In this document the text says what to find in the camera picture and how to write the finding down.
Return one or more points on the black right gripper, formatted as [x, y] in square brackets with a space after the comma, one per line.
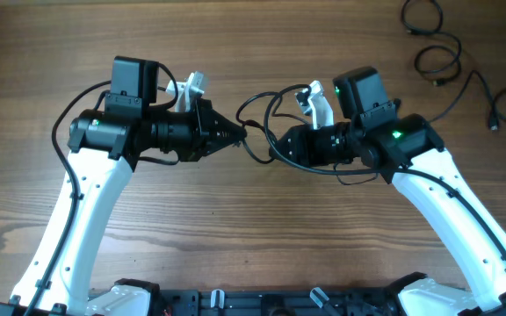
[304, 143]

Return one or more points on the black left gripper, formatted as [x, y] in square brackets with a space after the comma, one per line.
[209, 119]

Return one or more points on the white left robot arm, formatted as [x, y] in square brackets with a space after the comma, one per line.
[105, 145]

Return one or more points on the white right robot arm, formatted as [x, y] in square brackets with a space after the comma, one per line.
[410, 155]

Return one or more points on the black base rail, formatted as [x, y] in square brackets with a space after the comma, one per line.
[355, 301]

